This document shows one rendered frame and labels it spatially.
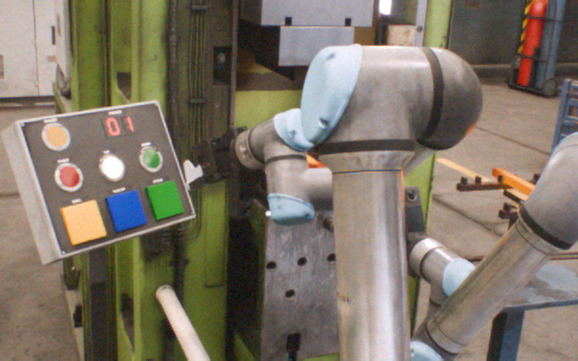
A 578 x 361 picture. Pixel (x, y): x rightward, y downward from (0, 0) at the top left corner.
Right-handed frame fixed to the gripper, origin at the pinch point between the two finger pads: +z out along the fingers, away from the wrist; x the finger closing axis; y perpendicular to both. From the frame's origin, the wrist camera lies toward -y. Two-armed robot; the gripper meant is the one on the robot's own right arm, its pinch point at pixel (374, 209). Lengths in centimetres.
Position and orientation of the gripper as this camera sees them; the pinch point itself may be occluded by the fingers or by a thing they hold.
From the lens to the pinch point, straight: 156.9
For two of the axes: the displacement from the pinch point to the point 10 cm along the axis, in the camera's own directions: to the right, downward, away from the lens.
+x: 9.2, -0.7, 3.8
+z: -3.8, -3.0, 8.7
